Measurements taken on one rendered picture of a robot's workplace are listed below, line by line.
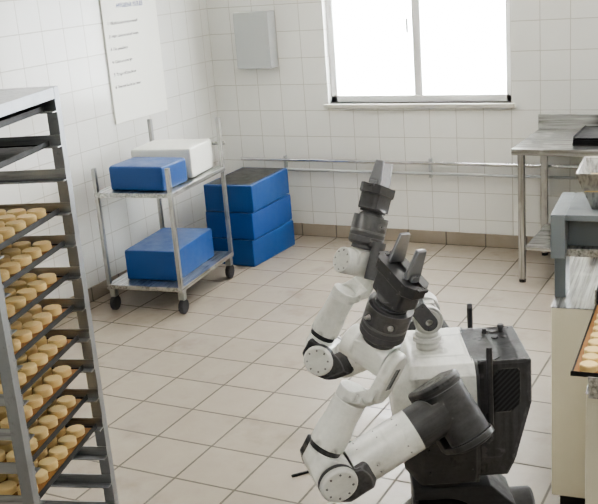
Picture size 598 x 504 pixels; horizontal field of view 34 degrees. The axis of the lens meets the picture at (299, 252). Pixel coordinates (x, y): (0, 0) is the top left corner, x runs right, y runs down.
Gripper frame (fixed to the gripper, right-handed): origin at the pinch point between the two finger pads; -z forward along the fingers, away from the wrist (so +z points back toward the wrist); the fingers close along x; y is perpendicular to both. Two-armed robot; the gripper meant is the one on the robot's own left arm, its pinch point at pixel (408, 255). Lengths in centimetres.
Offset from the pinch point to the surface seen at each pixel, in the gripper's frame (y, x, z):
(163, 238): 146, 383, 267
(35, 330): -39, 79, 74
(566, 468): 156, 47, 146
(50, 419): -35, 71, 98
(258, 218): 225, 397, 266
